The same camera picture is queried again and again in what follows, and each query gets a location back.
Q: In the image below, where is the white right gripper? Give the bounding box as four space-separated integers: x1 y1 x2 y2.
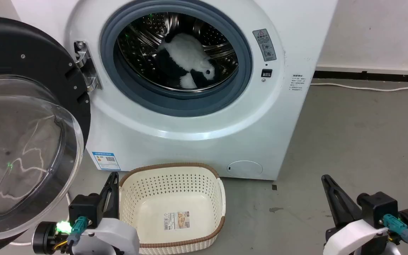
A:
321 174 390 255

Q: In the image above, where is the teal left camera connector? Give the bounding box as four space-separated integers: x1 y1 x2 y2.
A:
68 216 88 245

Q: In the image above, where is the white floor cable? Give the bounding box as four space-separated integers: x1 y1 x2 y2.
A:
310 83 408 92

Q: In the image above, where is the teal camera connector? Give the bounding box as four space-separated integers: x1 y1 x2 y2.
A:
382 213 408 245
68 216 88 245

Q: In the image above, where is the white front-load washing machine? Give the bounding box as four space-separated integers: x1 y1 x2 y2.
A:
11 0 338 181

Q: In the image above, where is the grey warning sticker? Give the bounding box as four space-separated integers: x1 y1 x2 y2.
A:
253 29 277 62

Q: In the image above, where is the cream perforated laundry basket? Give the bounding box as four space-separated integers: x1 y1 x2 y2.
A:
119 163 226 255

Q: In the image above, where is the small printed text sticker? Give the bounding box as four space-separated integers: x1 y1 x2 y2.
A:
290 74 306 92

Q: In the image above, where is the white and black plush toy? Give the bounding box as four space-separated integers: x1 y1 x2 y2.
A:
154 33 216 89

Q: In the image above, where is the round white filter cover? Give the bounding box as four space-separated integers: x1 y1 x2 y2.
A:
227 160 263 176

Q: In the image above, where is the steel perforated drum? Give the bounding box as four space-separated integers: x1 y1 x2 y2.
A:
116 12 239 91

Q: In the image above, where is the teal right camera connector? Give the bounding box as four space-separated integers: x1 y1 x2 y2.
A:
382 213 408 245

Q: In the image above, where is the chrome door hinge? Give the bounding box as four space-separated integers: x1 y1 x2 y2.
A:
74 41 102 92

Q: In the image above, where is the blue energy label sticker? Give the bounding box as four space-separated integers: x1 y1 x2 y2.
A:
92 152 121 171

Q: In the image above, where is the paper product label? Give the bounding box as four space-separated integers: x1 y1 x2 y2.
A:
162 211 191 231

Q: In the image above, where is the black baseboard strip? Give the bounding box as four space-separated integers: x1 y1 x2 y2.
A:
313 70 408 84

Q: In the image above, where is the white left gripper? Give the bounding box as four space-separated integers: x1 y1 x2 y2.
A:
72 172 140 255

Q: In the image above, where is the black round door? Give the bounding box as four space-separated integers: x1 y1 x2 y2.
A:
0 16 92 255

